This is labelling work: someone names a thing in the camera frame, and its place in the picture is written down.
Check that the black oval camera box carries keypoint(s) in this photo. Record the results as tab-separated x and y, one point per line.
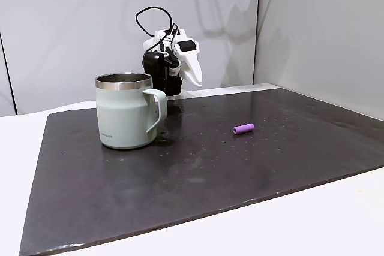
152	60

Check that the pale green steel-rimmed mug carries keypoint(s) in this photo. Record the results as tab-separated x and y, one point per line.
126	112

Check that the black table mat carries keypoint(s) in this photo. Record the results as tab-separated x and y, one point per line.
210	178

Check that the purple pen grip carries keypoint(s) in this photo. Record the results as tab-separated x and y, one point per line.
243	128

